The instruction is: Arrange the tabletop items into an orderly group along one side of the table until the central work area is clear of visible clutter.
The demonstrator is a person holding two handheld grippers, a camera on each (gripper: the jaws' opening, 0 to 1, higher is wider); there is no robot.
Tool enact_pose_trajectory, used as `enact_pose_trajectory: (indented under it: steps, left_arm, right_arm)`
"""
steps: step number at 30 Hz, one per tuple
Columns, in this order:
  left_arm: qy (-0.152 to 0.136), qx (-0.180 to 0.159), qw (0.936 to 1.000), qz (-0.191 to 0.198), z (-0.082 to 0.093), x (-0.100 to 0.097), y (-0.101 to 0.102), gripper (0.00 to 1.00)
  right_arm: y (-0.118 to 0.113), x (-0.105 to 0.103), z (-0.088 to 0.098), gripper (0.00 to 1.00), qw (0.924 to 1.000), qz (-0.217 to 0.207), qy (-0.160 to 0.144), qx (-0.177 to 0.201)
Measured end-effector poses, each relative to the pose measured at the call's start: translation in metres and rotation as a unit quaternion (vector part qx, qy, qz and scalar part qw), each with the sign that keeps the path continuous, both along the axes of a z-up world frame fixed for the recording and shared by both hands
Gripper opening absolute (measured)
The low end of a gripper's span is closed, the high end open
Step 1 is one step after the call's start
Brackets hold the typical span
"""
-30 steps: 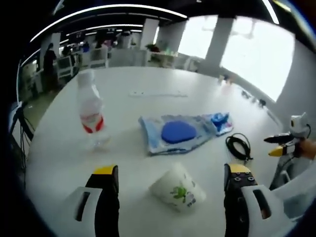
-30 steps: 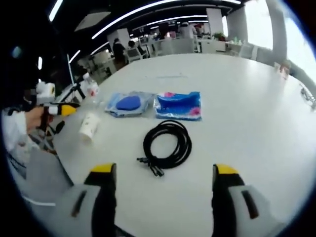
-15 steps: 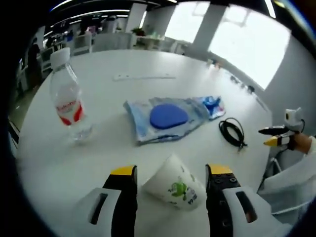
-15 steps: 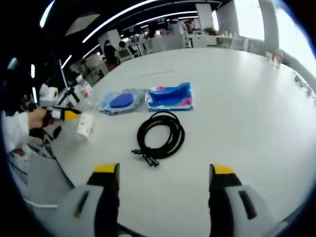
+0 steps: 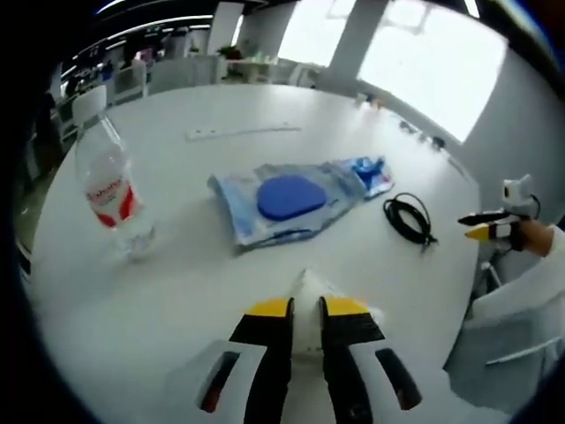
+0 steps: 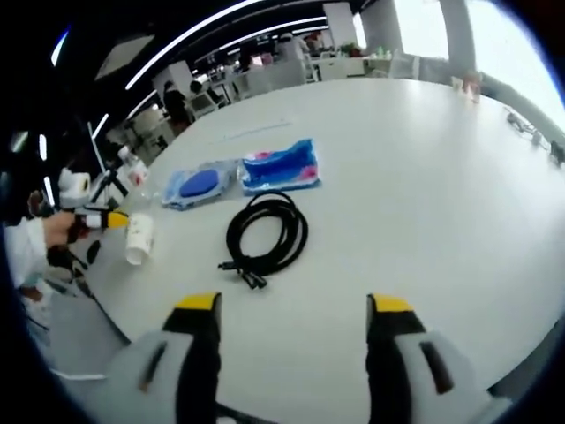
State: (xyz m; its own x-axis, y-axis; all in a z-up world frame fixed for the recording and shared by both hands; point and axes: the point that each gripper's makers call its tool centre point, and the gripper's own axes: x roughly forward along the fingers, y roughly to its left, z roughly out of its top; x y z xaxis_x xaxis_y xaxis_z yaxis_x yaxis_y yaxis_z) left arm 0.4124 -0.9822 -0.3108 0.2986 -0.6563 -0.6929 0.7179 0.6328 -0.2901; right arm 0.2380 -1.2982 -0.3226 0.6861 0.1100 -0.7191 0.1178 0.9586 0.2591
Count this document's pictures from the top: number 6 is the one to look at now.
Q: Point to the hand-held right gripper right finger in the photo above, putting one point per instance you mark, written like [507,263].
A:
[393,353]

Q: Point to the potted plant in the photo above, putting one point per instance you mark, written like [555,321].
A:
[351,49]

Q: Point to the white paper cup green print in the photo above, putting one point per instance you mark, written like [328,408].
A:
[140,238]

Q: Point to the black tripod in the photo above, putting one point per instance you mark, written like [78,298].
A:
[110,185]

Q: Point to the blue and pink tissue packet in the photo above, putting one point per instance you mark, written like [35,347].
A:
[282,170]

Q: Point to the black oval object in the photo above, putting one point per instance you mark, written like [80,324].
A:
[93,253]

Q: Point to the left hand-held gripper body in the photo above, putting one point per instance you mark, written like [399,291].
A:
[73,187]

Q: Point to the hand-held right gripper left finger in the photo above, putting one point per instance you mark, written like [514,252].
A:
[198,353]

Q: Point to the clear packet with blue oval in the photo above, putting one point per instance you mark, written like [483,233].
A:
[201,183]

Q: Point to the white tabletop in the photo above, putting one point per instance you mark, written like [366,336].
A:
[397,221]

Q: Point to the ceiling air conditioner unit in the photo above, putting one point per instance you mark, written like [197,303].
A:
[123,57]

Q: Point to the person's left hand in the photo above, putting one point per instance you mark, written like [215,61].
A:
[55,229]

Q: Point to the dark computer monitor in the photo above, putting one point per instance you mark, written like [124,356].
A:
[97,150]

